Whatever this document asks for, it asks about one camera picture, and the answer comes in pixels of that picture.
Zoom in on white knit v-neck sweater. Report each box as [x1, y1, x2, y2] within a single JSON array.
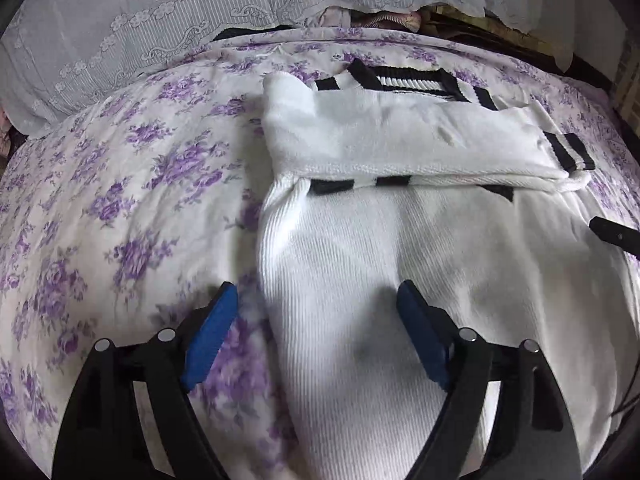
[[257, 63, 639, 479]]

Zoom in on checkered beige curtain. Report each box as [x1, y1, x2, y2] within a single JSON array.
[[612, 34, 640, 136]]

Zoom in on purple floral bed sheet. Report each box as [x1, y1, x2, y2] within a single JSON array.
[[1, 29, 639, 479]]

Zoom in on folded blankets under lace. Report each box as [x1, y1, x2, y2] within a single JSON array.
[[211, 4, 612, 91]]

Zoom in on white lace cover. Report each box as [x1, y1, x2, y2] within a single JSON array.
[[1, 0, 575, 134]]

